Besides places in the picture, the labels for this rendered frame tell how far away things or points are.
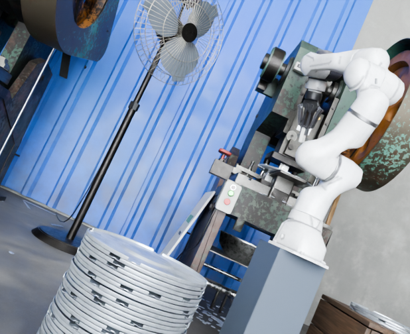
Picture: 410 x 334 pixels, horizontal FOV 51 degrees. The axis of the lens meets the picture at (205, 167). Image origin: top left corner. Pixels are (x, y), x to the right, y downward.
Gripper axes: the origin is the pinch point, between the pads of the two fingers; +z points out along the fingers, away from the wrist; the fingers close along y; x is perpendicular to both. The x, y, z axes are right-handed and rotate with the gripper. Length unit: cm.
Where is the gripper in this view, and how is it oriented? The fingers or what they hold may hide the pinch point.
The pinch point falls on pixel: (302, 134)
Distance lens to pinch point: 205.3
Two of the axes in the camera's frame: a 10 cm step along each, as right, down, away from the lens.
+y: 7.0, 2.9, -6.5
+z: -2.2, 9.6, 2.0
